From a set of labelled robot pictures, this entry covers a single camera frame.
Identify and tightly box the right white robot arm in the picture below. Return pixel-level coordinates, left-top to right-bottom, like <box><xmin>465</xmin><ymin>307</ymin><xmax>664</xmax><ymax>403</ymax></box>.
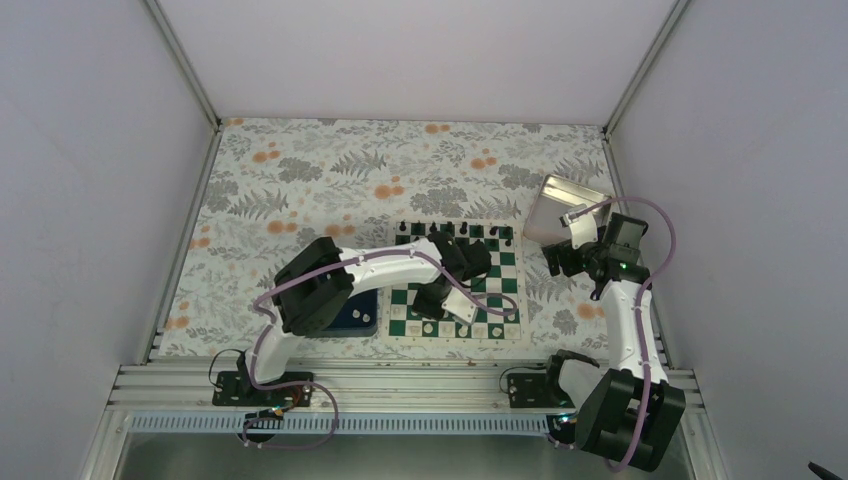
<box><xmin>541</xmin><ymin>208</ymin><xmax>686</xmax><ymax>472</ymax></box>

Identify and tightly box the dark blue plastic tray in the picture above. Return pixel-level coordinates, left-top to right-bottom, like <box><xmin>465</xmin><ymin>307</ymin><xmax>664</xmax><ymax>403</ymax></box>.
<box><xmin>320</xmin><ymin>289</ymin><xmax>379</xmax><ymax>338</ymax></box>

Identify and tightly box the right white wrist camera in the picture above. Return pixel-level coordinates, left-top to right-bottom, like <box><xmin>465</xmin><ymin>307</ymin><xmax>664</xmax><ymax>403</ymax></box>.
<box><xmin>560</xmin><ymin>204</ymin><xmax>598</xmax><ymax>250</ymax></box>

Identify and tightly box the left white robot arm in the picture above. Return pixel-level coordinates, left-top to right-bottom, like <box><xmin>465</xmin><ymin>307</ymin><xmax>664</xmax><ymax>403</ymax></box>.
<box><xmin>238</xmin><ymin>232</ymin><xmax>492</xmax><ymax>405</ymax></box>

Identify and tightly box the aluminium rail frame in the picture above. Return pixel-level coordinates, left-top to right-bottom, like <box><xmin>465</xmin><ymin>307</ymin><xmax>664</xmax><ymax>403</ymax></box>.
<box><xmin>105</xmin><ymin>357</ymin><xmax>705</xmax><ymax>435</ymax></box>

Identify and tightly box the black chess pieces row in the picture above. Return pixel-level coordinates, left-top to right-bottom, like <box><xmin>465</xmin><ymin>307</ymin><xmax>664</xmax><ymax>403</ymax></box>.
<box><xmin>387</xmin><ymin>219</ymin><xmax>521</xmax><ymax>252</ymax></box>

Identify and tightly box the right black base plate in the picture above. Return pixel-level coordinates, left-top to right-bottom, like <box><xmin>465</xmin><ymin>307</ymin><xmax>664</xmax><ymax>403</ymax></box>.
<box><xmin>506</xmin><ymin>372</ymin><xmax>567</xmax><ymax>409</ymax></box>

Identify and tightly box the green white chess board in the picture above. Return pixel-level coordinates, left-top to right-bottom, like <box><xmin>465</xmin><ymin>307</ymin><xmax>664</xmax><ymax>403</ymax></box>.
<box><xmin>380</xmin><ymin>239</ymin><xmax>531</xmax><ymax>349</ymax></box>

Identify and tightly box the floral patterned table mat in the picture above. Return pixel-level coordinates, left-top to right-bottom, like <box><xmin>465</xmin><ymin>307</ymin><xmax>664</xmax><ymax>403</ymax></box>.
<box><xmin>157</xmin><ymin>118</ymin><xmax>613</xmax><ymax>358</ymax></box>

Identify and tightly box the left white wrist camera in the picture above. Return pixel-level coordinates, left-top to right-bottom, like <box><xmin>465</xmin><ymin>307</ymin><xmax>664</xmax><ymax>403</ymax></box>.
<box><xmin>442</xmin><ymin>288</ymin><xmax>478</xmax><ymax>326</ymax></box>

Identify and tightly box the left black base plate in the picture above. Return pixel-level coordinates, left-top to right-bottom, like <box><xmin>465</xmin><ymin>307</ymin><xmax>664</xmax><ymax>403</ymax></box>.
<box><xmin>211</xmin><ymin>371</ymin><xmax>312</xmax><ymax>408</ymax></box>

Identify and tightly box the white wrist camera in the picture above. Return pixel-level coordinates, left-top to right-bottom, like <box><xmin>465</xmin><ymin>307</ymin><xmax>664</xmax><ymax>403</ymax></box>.
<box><xmin>560</xmin><ymin>204</ymin><xmax>598</xmax><ymax>250</ymax></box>
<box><xmin>442</xmin><ymin>288</ymin><xmax>478</xmax><ymax>326</ymax></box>

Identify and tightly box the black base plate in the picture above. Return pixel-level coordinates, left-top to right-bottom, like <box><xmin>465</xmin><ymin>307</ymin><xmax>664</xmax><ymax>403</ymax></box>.
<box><xmin>211</xmin><ymin>371</ymin><xmax>312</xmax><ymax>408</ymax></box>
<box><xmin>506</xmin><ymin>372</ymin><xmax>567</xmax><ymax>409</ymax></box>

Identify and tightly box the silver metal tin box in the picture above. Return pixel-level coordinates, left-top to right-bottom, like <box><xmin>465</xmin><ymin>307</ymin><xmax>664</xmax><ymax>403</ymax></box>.
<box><xmin>523</xmin><ymin>174</ymin><xmax>611</xmax><ymax>245</ymax></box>

